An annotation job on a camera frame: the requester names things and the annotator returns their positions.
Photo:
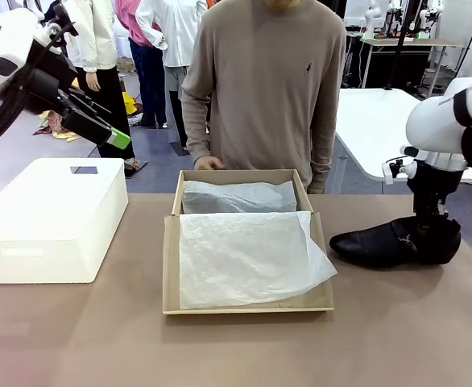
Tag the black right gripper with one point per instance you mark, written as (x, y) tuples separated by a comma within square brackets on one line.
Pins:
[(433, 183)]

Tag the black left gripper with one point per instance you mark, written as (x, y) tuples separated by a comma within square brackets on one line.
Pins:
[(44, 84)]

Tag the black leather shoe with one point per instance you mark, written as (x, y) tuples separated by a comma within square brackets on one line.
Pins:
[(373, 246)]

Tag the white tissue paper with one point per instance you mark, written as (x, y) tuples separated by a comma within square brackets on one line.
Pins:
[(240, 258)]

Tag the person's right forearm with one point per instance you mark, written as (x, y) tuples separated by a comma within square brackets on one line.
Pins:
[(195, 129)]

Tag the person's left forearm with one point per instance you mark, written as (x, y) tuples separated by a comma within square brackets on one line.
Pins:
[(324, 153)]

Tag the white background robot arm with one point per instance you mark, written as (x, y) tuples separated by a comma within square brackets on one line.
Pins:
[(427, 20), (372, 16)]

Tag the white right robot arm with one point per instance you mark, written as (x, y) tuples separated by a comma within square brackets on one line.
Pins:
[(429, 125)]

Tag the small cardboard box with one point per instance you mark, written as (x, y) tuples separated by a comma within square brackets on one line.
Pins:
[(126, 64)]

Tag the white plastic storage box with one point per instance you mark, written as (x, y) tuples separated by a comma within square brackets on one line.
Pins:
[(38, 209)]

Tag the brown cardboard shoe box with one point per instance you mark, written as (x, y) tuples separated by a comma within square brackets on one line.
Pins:
[(171, 262)]

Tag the person's right hand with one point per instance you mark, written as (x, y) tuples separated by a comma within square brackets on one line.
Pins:
[(209, 163)]

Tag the colourful clothes pile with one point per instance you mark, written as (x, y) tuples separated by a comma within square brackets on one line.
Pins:
[(131, 105)]

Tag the mannequin in pink top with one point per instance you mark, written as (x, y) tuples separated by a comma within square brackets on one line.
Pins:
[(149, 80)]

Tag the white table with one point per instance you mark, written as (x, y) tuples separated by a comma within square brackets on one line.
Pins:
[(373, 121)]

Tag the mannequin in white shirt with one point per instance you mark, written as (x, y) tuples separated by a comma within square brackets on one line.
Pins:
[(175, 32)]

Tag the thick black pole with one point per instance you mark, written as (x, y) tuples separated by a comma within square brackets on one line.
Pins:
[(399, 48)]

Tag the person in beige sweater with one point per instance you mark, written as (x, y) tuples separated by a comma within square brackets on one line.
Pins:
[(268, 80)]

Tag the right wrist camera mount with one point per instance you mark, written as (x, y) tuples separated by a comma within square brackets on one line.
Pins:
[(387, 173)]

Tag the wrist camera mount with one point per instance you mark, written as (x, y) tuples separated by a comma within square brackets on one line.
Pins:
[(387, 173), (52, 29)]

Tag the black mannequin base plate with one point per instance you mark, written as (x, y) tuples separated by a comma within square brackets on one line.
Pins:
[(179, 149), (135, 168)]

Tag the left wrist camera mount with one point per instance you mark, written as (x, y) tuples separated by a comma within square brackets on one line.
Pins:
[(52, 29)]

